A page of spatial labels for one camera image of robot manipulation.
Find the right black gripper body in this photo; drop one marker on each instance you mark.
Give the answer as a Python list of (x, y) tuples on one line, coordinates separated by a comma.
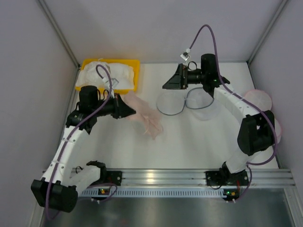
[(184, 78)]

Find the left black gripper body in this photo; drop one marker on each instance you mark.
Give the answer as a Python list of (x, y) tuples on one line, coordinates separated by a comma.
[(117, 106)]

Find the clear mesh laundry bag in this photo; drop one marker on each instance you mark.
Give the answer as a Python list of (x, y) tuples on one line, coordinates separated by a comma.
[(200, 103)]

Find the pink bra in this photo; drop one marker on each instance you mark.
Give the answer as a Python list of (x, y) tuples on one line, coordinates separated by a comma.
[(148, 117)]

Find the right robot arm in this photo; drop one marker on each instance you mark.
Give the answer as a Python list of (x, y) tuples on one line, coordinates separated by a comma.
[(257, 128)]

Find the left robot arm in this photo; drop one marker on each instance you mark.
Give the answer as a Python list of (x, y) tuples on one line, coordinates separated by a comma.
[(58, 189)]

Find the white bra in bin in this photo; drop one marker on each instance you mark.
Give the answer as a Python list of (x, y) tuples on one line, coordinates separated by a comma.
[(89, 75), (124, 74)]

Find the upper pink-trimmed laundry bag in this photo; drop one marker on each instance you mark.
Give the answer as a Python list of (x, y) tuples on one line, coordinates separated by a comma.
[(259, 98)]

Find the pink-trimmed laundry bag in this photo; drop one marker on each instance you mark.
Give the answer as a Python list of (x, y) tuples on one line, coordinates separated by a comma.
[(263, 156), (259, 98)]

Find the lower pink-trimmed laundry bag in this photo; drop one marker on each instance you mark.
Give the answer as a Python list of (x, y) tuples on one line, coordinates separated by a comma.
[(263, 156)]

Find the yellow plastic bin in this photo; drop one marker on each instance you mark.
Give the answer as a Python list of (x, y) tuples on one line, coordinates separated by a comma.
[(133, 63)]

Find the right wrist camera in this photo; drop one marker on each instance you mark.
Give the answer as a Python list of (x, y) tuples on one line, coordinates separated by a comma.
[(185, 55)]

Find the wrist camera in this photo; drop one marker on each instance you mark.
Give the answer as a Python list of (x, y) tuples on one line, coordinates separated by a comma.
[(185, 55), (110, 83)]

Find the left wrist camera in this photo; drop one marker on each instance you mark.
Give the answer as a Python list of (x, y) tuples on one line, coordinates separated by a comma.
[(110, 83)]

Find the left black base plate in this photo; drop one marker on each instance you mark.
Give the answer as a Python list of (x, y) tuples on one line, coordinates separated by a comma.
[(107, 176)]

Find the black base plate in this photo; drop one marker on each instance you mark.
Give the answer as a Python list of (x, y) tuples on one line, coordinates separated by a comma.
[(221, 177), (107, 176)]

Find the slotted white cable duct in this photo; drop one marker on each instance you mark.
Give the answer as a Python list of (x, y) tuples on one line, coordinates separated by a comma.
[(159, 193)]

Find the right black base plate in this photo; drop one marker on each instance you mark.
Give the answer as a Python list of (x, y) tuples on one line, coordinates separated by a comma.
[(221, 177)]

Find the left aluminium frame post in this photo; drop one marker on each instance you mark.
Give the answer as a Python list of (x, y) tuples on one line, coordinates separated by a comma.
[(55, 26)]

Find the aluminium frame post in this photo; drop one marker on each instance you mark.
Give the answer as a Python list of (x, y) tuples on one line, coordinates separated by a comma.
[(55, 26), (282, 4)]

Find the right aluminium frame post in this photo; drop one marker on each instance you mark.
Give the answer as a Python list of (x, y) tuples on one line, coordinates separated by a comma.
[(282, 4)]

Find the aluminium front rail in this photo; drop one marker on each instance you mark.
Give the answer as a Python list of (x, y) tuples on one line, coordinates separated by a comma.
[(193, 178)]

